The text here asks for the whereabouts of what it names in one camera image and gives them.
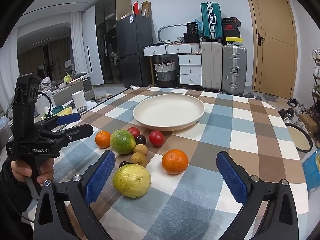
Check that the checked tablecloth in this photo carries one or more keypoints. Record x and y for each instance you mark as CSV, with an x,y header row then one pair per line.
x,y
225,130

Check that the white cylindrical device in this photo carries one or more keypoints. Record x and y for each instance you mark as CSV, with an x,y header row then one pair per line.
x,y
79,100

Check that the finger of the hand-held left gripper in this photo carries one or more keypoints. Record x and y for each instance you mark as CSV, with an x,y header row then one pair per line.
x,y
75,132
68,118

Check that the white cabinet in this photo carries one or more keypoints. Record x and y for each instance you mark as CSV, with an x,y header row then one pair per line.
x,y
93,50

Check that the white dressing table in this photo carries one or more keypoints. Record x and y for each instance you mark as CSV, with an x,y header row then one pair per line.
x,y
190,67

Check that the dark purple fruit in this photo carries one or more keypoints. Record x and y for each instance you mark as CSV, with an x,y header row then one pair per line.
x,y
140,139
123,164

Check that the pile of shoes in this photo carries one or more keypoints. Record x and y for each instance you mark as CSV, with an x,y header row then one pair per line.
x,y
291,102

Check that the shoe rack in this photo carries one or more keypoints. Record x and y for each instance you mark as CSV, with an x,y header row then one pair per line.
x,y
316,80

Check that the round black rimmed tray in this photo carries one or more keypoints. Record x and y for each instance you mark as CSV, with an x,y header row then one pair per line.
x,y
298,137

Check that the white curtain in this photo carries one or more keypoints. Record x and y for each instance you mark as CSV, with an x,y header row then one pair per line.
x,y
76,42

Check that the teal suitcase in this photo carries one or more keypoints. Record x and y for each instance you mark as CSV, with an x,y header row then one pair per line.
x,y
211,22

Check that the oval mirror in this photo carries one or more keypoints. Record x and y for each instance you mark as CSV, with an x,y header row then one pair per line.
x,y
172,33

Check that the blue plastic bag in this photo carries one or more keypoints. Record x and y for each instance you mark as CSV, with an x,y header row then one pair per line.
x,y
199,25

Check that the grey slipper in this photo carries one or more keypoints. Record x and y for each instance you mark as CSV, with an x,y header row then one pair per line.
x,y
271,98
258,98
248,95

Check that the black storage box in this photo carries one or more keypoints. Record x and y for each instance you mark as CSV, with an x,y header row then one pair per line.
x,y
191,37

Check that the yellow and black shoe box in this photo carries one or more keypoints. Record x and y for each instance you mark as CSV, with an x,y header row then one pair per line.
x,y
234,41

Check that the dark glass wardrobe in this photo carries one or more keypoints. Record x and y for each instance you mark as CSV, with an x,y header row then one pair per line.
x,y
110,30

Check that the beige suitcase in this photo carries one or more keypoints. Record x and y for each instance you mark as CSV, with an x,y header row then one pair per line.
x,y
211,65

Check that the large orange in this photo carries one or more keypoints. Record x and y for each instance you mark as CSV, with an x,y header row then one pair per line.
x,y
175,161

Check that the woven basket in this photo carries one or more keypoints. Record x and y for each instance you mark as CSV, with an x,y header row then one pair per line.
x,y
165,71

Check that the black refrigerator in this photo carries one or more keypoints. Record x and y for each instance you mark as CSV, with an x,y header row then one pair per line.
x,y
135,45

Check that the grey box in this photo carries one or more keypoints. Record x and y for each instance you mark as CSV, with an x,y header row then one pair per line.
x,y
70,91

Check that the beige slipper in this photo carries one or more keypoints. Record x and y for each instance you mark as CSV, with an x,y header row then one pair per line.
x,y
108,95
100,98

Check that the person's left forearm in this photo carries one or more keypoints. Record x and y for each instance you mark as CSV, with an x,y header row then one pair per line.
x,y
11,195

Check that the brown longan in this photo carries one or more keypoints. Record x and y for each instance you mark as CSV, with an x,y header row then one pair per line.
x,y
140,149
138,159

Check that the cream round plate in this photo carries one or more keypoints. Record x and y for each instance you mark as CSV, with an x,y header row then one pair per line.
x,y
168,112

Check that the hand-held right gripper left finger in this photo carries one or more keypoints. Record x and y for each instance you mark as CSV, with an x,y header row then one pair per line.
x,y
100,177

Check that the silver suitcase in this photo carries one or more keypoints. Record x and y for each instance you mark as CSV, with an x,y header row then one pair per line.
x,y
234,70

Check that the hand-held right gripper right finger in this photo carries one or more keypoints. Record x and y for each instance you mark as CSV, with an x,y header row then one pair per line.
x,y
232,177

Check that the person's left hand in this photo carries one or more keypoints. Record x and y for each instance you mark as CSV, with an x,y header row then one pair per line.
x,y
21,168

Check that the black and red shoe box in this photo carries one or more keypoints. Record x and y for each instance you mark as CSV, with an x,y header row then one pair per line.
x,y
231,23

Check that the green guava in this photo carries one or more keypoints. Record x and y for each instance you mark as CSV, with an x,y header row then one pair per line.
x,y
122,141

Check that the black canister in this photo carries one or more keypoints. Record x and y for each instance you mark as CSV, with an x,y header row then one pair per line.
x,y
192,28

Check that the yellow guava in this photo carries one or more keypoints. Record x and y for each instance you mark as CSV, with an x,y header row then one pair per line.
x,y
131,180

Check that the office chair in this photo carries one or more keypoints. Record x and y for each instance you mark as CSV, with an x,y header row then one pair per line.
x,y
70,67

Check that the wooden door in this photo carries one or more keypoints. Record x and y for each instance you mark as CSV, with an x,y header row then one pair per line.
x,y
272,42

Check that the small orange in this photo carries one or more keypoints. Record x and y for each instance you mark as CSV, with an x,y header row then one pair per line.
x,y
103,139

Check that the brown cardboard box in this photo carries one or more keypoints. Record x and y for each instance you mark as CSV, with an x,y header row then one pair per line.
x,y
307,122

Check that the red tomato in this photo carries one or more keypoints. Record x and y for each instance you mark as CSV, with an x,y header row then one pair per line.
x,y
156,138
133,130

